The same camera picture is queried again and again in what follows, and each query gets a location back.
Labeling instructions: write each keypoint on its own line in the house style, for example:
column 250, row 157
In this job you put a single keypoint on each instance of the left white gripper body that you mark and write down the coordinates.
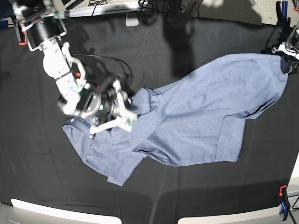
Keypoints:
column 292, row 51

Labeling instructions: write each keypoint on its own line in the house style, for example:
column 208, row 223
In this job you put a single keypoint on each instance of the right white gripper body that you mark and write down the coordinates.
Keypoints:
column 108, row 110

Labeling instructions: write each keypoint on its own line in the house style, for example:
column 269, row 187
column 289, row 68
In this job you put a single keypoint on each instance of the blue grey t-shirt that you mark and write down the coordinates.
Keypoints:
column 197, row 119

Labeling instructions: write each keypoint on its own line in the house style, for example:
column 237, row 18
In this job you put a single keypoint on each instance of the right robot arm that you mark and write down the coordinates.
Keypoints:
column 42, row 27

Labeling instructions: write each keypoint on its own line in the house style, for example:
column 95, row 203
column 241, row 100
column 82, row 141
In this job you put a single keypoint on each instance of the blue clamp top right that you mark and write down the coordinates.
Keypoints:
column 283, row 21

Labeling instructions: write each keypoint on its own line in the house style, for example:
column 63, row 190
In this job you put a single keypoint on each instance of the blue clamp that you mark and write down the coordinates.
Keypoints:
column 283, row 21
column 284, row 202

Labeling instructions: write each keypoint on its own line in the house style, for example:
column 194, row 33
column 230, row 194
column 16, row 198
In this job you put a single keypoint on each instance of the black table cloth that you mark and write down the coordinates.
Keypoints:
column 39, row 165

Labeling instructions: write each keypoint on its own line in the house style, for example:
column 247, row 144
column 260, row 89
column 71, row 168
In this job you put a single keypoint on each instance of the red clamp left edge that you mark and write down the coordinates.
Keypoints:
column 21, row 36

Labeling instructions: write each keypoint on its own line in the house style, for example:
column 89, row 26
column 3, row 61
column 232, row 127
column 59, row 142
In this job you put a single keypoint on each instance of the blue clamp bottom right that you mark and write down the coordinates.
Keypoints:
column 284, row 202

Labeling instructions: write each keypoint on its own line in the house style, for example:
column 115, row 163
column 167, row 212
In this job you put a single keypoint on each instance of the white bracket top centre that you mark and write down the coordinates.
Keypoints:
column 131, row 19

